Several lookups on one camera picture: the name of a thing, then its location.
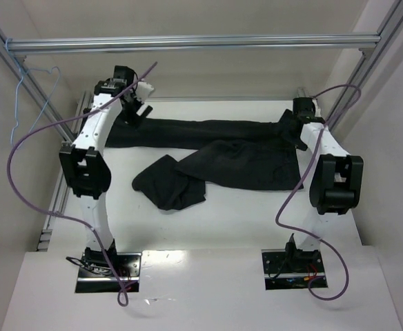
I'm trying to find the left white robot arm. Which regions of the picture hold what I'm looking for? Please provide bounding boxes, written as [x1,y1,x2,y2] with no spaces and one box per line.
[59,66,154,274]

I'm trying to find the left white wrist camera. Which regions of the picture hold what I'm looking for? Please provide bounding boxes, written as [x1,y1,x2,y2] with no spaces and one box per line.
[135,81,155,103]

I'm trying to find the light blue wire hanger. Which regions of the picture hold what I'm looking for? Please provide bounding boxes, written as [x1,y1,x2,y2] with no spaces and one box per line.
[11,66,61,149]

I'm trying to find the black trousers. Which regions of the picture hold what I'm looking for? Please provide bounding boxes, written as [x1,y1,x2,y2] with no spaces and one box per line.
[106,119,300,211]

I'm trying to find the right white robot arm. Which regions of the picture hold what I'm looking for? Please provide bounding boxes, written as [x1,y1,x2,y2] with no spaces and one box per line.
[284,97,364,272]

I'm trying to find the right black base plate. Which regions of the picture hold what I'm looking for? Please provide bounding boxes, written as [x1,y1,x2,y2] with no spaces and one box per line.
[262,250,328,290]

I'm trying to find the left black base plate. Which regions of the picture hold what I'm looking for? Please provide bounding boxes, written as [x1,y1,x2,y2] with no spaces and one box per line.
[72,252,141,294]

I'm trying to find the aluminium frame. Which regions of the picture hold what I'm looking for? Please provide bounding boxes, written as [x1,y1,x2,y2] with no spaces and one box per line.
[0,0,403,252]

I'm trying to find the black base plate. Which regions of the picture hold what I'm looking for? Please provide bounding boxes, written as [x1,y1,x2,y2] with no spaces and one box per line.
[72,252,141,294]
[262,250,328,290]

